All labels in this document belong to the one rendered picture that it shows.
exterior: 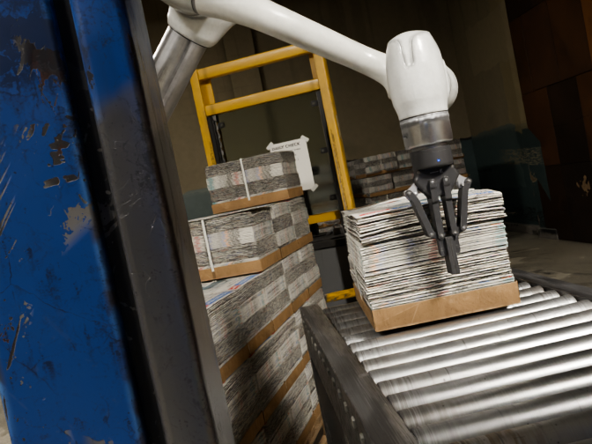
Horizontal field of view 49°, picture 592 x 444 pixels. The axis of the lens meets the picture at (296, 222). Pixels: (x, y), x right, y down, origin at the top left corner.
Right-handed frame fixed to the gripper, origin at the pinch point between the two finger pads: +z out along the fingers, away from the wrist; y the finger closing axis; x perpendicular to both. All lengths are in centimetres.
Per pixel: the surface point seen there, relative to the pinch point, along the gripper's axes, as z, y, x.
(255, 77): -175, -16, -761
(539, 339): 13.7, -6.2, 17.8
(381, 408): 13.0, 23.3, 33.2
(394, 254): -1.7, 9.3, -4.8
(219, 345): 22, 51, -70
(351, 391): 13.0, 25.9, 23.8
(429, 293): 7.1, 4.3, -4.0
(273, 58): -87, 4, -228
